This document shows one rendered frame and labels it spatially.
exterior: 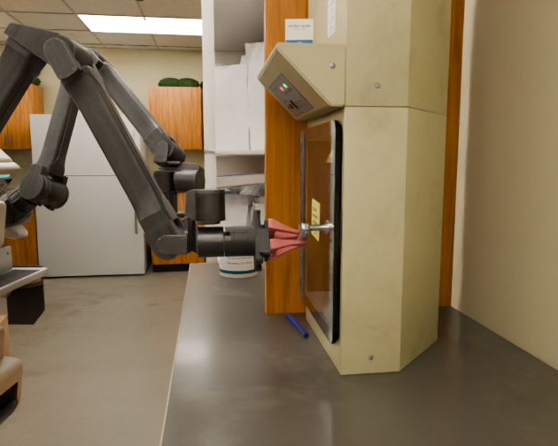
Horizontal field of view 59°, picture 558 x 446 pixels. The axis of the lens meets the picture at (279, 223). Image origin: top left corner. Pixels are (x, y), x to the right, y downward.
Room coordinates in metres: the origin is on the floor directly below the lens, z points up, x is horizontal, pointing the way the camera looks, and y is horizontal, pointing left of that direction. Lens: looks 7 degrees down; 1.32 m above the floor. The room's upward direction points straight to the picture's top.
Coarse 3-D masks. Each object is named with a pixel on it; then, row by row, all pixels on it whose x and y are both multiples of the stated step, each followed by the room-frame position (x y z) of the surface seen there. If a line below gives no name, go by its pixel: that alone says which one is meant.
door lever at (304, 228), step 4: (304, 224) 0.88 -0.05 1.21; (308, 224) 0.88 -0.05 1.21; (320, 224) 0.89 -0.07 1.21; (324, 224) 0.89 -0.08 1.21; (328, 224) 0.88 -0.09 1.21; (300, 228) 0.88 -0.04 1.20; (304, 228) 0.88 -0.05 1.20; (308, 228) 0.88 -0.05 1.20; (312, 228) 0.88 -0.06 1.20; (316, 228) 0.88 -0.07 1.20; (320, 228) 0.88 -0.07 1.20; (324, 228) 0.88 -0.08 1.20; (328, 228) 0.88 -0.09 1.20; (300, 232) 0.89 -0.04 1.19; (304, 232) 0.88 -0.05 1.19; (308, 232) 0.89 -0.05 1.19; (328, 232) 0.88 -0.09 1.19; (300, 236) 0.90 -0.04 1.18; (304, 236) 0.90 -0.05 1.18; (296, 240) 0.93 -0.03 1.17; (300, 240) 0.91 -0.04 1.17; (304, 240) 0.92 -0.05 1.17
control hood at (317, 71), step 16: (288, 48) 0.83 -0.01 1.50; (304, 48) 0.83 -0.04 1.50; (320, 48) 0.84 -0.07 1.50; (336, 48) 0.84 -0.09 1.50; (272, 64) 0.93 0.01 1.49; (288, 64) 0.84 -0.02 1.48; (304, 64) 0.83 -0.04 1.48; (320, 64) 0.84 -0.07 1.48; (336, 64) 0.84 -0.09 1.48; (272, 80) 1.03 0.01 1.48; (288, 80) 0.92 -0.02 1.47; (304, 80) 0.84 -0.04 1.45; (320, 80) 0.84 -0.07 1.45; (336, 80) 0.84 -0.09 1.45; (304, 96) 0.93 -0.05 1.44; (320, 96) 0.84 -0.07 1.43; (336, 96) 0.84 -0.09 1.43; (304, 112) 1.03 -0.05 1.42; (320, 112) 0.96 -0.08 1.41
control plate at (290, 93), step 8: (280, 80) 0.97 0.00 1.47; (272, 88) 1.09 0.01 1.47; (280, 88) 1.03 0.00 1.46; (288, 88) 0.97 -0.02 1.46; (280, 96) 1.08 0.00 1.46; (288, 96) 1.02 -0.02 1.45; (296, 96) 0.97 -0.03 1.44; (288, 104) 1.08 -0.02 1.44; (296, 104) 1.02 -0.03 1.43; (304, 104) 0.97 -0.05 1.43; (296, 112) 1.08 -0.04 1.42
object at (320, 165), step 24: (336, 120) 0.86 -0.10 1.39; (312, 144) 1.04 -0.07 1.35; (336, 144) 0.85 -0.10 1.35; (312, 168) 1.04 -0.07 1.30; (336, 168) 0.85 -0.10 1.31; (312, 192) 1.04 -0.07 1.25; (336, 192) 0.85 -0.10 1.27; (336, 216) 0.85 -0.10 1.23; (312, 240) 1.03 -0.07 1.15; (336, 240) 0.85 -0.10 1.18; (312, 264) 1.03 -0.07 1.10; (336, 264) 0.85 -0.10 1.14; (312, 288) 1.03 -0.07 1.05; (336, 288) 0.85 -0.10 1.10; (312, 312) 1.03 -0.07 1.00; (336, 312) 0.85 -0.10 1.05; (336, 336) 0.85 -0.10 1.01
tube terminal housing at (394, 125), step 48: (336, 0) 0.91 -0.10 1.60; (384, 0) 0.85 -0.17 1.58; (432, 0) 0.93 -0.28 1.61; (384, 48) 0.85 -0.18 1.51; (432, 48) 0.94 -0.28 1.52; (384, 96) 0.85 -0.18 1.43; (432, 96) 0.95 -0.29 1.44; (384, 144) 0.85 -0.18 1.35; (432, 144) 0.96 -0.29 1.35; (384, 192) 0.85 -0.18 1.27; (432, 192) 0.96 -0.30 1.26; (384, 240) 0.85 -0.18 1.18; (432, 240) 0.97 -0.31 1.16; (384, 288) 0.85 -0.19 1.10; (432, 288) 0.98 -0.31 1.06; (384, 336) 0.85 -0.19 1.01; (432, 336) 0.99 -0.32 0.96
